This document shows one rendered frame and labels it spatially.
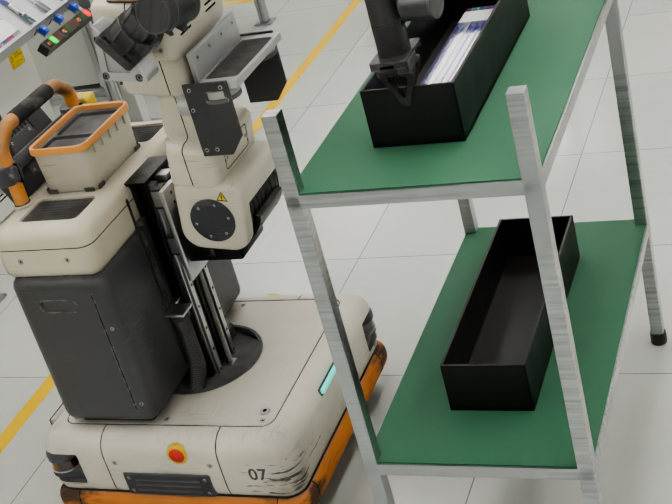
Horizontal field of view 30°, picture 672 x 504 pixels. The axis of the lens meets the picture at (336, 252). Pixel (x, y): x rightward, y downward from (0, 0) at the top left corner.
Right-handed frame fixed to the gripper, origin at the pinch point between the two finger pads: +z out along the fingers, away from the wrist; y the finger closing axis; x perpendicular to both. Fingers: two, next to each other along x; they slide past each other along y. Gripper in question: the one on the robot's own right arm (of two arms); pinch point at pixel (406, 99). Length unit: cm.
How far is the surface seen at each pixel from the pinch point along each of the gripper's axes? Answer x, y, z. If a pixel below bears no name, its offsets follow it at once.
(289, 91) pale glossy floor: 151, 258, 99
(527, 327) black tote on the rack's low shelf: -3, 28, 67
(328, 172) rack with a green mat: 14.3, -8.3, 8.5
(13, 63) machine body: 224, 187, 46
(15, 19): 198, 164, 23
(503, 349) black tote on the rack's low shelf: 0, 20, 67
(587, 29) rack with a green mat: -23, 46, 9
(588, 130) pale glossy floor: 16, 197, 101
